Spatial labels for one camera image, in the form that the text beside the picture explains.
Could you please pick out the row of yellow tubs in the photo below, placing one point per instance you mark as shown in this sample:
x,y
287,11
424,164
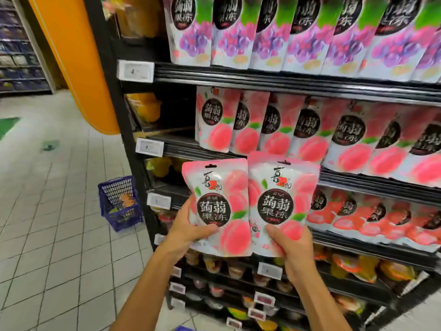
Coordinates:
x,y
141,13

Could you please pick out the green floor sticker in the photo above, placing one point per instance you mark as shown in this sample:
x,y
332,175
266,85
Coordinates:
x,y
8,127

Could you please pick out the dark grey metal shelf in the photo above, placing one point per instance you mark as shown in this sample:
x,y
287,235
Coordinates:
x,y
275,82

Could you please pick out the row of small pink-lid cups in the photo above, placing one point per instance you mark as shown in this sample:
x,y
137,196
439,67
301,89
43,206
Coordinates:
x,y
344,262

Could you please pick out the row of purple-white bags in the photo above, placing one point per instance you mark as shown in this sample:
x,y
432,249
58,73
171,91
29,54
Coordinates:
x,y
310,34

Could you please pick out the person's left forearm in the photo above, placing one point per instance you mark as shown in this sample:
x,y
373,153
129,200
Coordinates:
x,y
148,296

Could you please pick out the dark distant shelf unit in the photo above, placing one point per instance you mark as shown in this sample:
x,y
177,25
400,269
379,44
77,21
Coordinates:
x,y
20,51

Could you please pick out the orange aisle sign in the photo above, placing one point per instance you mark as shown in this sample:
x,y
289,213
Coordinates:
x,y
76,58

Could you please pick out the person's right hand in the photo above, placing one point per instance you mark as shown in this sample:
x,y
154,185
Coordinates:
x,y
300,258

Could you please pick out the person's right forearm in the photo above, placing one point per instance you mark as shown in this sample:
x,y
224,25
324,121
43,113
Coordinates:
x,y
320,306

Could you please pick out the orange snack packets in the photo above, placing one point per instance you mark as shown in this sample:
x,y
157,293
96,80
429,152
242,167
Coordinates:
x,y
127,201

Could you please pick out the blue plastic shopping basket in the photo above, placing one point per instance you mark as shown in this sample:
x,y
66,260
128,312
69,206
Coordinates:
x,y
110,210
184,328

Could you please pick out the row of red-white bags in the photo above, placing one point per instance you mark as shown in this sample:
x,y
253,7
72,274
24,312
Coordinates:
x,y
386,224

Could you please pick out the person's left hand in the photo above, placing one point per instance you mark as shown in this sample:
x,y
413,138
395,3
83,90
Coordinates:
x,y
180,237

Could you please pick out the row of pink-white bags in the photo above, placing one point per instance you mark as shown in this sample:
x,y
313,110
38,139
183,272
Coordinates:
x,y
344,141

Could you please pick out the pink-white jelly bag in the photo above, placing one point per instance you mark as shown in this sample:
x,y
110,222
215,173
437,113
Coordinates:
x,y
217,196
279,193

